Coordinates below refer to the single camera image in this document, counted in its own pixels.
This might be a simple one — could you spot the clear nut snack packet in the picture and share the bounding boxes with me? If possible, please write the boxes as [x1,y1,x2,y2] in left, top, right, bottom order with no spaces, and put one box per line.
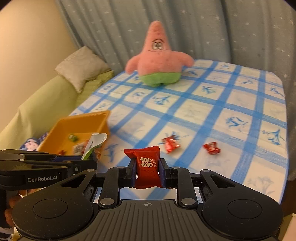
[73,142,87,155]

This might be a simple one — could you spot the small red wrapped candy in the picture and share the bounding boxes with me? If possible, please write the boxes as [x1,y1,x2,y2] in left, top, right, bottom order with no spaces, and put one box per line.
[161,136,182,154]
[203,142,221,155]

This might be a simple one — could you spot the person's left hand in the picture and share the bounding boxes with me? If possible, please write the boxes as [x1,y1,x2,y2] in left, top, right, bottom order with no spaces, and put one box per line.
[5,189,35,229]

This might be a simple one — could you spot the grey starred curtain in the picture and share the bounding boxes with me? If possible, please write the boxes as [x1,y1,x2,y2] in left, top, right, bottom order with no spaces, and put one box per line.
[54,0,296,183]

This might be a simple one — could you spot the white cushion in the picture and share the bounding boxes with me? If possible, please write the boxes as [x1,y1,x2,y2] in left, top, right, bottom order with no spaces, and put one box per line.
[55,46,111,93]

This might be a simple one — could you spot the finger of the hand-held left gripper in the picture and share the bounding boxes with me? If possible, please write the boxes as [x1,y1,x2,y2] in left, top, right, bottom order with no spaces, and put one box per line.
[23,160,97,175]
[0,149,82,162]

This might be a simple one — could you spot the white green snack packet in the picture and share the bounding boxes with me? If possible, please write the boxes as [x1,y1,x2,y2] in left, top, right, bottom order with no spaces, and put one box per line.
[81,133,108,161]

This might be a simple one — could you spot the pink starfish plush toy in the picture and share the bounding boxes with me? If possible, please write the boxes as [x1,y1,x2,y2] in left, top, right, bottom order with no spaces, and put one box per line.
[125,20,195,87]

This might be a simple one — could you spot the green sofa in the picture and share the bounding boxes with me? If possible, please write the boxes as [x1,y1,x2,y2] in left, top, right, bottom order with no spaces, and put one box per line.
[0,71,115,153]

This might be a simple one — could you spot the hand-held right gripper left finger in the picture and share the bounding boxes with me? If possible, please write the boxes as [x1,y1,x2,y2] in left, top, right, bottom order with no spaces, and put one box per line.
[60,159,137,208]

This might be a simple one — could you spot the red snack packet white symbol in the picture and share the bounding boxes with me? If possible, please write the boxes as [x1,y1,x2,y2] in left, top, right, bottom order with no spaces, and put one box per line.
[124,146,174,190]

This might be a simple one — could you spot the blue white printed cloth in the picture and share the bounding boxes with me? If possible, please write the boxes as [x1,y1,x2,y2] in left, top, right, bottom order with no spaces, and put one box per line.
[20,132,49,150]

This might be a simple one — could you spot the blue checked tablecloth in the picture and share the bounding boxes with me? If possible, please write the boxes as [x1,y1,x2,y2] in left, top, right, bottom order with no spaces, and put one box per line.
[67,59,289,207]

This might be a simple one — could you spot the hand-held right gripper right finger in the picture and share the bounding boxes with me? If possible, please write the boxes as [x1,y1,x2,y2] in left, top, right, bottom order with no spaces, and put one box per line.
[159,159,234,208]

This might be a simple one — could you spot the yellow plastic basket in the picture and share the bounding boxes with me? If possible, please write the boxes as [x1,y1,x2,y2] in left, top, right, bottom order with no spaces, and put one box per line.
[37,110,111,163]

